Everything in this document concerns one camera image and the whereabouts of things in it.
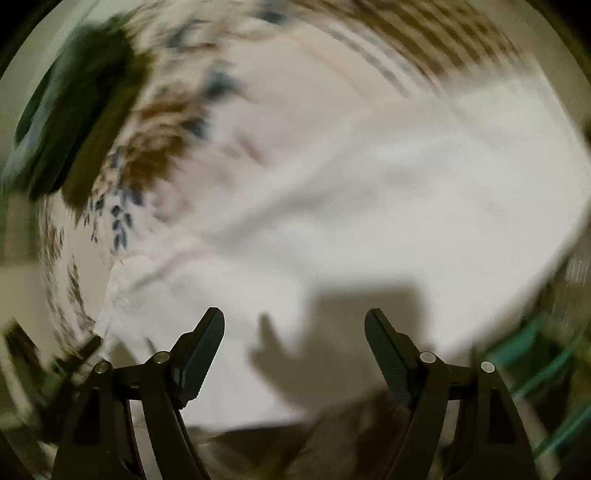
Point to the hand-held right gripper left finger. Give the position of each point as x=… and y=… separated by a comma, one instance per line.
x=204, y=350

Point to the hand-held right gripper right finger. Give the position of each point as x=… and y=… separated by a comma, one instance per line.
x=387, y=353

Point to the white pants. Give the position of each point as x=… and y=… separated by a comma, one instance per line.
x=351, y=230

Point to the floral printed bed sheet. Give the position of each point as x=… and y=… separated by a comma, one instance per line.
x=194, y=115

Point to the dark green cloth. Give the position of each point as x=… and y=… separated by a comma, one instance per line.
x=78, y=110

